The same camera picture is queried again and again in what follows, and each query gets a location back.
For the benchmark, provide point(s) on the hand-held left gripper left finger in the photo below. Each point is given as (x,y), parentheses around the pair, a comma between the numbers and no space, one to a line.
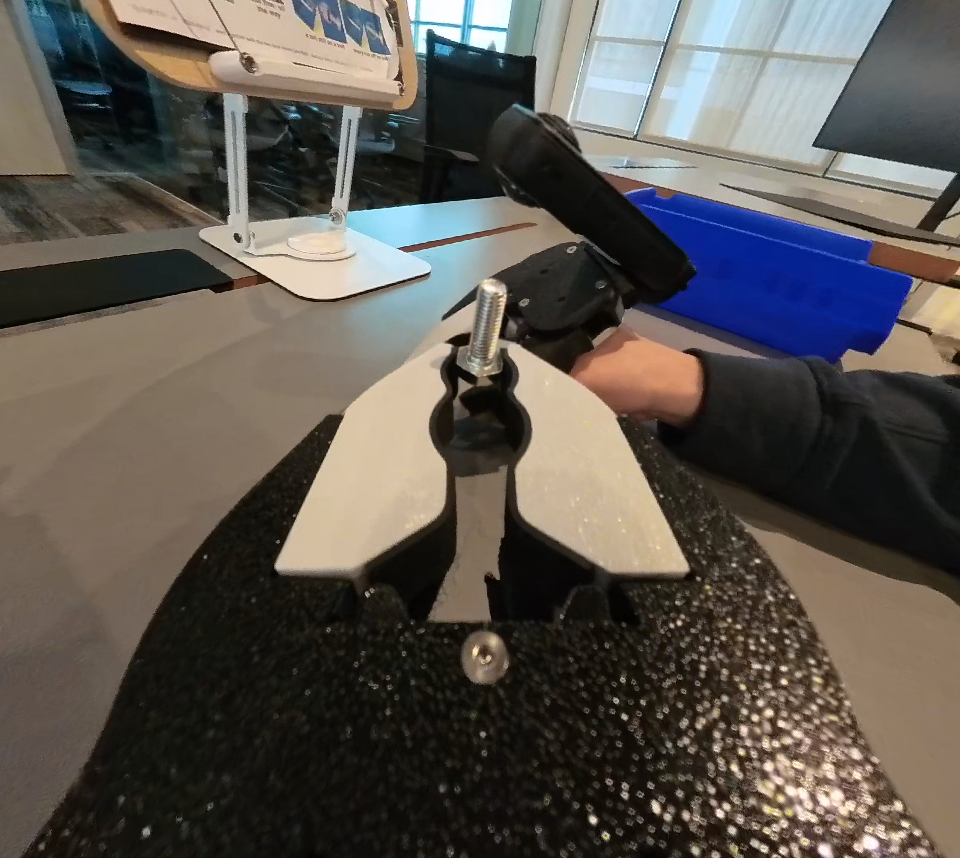
(375,475)

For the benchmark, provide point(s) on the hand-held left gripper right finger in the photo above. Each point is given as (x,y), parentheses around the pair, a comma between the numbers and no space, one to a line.
(592,483)

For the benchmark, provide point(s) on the silver hex bolt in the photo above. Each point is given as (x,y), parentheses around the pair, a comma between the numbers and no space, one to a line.
(486,318)

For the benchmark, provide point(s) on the blue plastic bin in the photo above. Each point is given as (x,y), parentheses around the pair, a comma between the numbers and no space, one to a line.
(787,273)

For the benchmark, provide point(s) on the person's right forearm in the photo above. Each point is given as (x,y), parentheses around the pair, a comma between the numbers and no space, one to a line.
(825,438)

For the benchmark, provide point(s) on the person's right hand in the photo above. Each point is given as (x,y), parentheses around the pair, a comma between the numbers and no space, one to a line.
(645,378)

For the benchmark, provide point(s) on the black mesh office chair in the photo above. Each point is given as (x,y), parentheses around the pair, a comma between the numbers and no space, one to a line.
(480,115)

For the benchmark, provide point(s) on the white document stand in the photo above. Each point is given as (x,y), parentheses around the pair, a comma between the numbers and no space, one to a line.
(322,273)

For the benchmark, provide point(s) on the black desk mat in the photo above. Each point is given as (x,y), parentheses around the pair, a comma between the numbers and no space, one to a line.
(825,213)
(97,284)

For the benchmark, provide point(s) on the black monitor stand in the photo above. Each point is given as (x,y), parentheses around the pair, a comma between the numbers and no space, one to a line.
(946,198)

